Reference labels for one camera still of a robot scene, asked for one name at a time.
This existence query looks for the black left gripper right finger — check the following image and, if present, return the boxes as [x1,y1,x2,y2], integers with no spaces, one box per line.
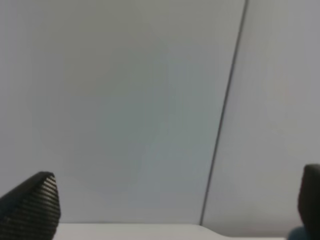
[298,164,320,240]

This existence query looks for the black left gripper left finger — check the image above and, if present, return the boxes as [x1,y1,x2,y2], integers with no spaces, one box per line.
[0,171,61,240]

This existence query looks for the teal plastic cup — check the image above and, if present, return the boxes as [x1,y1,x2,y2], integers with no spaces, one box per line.
[286,226,310,240]

